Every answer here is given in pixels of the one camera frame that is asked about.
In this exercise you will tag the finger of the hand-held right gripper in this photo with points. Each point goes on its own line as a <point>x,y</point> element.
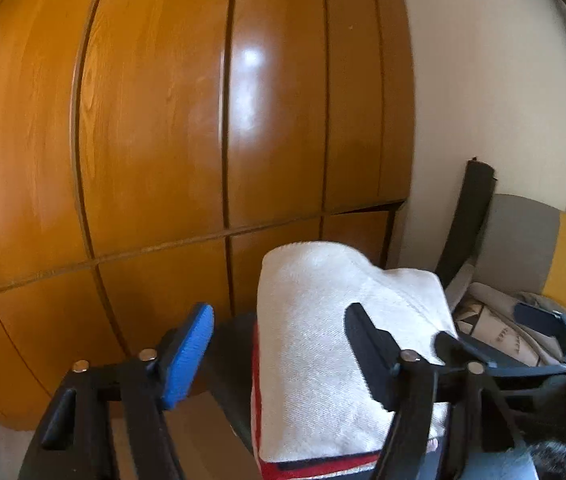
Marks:
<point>450,346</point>
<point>538,317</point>

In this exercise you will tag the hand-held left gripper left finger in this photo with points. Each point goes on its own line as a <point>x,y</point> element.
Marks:
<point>188,355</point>

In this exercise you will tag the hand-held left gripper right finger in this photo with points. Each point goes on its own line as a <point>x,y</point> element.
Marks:
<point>370,355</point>

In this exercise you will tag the white towel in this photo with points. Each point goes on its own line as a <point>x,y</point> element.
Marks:
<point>313,335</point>

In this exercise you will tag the light patterned cloth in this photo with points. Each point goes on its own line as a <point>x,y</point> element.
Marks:
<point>488,327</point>

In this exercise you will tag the yellow and grey cushion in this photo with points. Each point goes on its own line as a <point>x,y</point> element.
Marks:
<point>528,240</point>

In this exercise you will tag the dark fuzzy cloth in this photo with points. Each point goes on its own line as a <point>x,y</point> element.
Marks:
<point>555,457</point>

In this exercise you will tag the wooden wardrobe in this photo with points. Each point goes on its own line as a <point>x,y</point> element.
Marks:
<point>163,135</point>

